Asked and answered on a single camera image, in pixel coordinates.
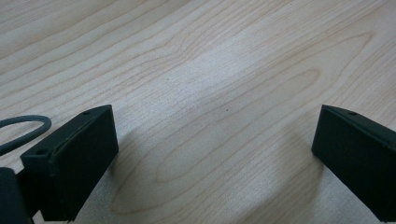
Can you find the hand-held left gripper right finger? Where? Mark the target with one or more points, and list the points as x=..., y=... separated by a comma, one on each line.
x=358, y=155

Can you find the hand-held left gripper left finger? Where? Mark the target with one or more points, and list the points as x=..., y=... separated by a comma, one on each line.
x=71, y=158

